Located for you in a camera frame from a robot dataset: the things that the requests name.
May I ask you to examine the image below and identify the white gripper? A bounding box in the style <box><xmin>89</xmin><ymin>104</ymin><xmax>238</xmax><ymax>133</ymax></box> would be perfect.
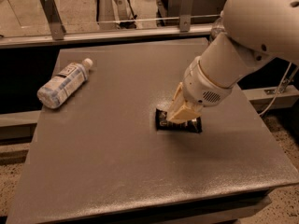
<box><xmin>166</xmin><ymin>56</ymin><xmax>232</xmax><ymax>124</ymax></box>

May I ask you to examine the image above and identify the black rxbar chocolate wrapper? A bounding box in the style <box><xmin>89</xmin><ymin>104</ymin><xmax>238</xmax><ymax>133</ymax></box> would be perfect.
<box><xmin>155</xmin><ymin>109</ymin><xmax>202</xmax><ymax>133</ymax></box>

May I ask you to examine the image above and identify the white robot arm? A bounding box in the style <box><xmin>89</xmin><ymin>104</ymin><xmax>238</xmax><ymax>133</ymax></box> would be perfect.
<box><xmin>166</xmin><ymin>0</ymin><xmax>299</xmax><ymax>124</ymax></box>

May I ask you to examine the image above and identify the clear water bottle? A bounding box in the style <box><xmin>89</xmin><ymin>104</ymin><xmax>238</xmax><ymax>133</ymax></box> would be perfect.
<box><xmin>209</xmin><ymin>17</ymin><xmax>225</xmax><ymax>43</ymax></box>

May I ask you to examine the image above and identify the blue labelled plastic bottle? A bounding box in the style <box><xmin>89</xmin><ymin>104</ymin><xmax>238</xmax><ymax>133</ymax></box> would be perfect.
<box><xmin>37</xmin><ymin>58</ymin><xmax>93</xmax><ymax>109</ymax></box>

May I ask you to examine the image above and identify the grey metal rail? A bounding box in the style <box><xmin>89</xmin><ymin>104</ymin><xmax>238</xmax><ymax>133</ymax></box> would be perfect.
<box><xmin>0</xmin><ymin>23</ymin><xmax>211</xmax><ymax>49</ymax></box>

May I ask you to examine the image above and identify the right metal bracket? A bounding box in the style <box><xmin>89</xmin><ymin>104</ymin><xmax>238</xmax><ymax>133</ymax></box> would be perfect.
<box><xmin>179</xmin><ymin>0</ymin><xmax>193</xmax><ymax>32</ymax></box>

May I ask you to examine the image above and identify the metal bracket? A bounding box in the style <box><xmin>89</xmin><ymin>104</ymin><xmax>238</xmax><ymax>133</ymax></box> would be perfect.
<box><xmin>179</xmin><ymin>0</ymin><xmax>193</xmax><ymax>32</ymax></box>
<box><xmin>39</xmin><ymin>0</ymin><xmax>66</xmax><ymax>40</ymax></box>

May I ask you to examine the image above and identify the white cable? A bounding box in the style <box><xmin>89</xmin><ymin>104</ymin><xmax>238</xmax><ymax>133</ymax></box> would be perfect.
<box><xmin>257</xmin><ymin>62</ymin><xmax>299</xmax><ymax>118</ymax></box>

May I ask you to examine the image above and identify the left metal bracket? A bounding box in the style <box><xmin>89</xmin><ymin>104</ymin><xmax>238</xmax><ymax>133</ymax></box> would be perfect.
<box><xmin>39</xmin><ymin>0</ymin><xmax>66</xmax><ymax>40</ymax></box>

